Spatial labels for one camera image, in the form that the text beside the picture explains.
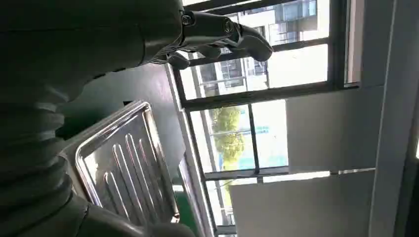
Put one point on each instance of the ribbed grey left arm sleeve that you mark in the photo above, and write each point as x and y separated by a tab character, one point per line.
29	147

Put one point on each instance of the pale building outside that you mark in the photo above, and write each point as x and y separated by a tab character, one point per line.
288	19

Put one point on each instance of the ribbed stainless steel tray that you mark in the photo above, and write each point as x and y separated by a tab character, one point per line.
131	170

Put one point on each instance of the green tree outside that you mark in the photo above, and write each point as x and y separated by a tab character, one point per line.
229	137

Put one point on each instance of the green crate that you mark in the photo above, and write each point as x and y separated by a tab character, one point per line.
186	212

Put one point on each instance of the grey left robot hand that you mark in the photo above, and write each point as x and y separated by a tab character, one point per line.
82	36

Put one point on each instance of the dark framed window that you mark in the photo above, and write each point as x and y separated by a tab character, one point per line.
258	95

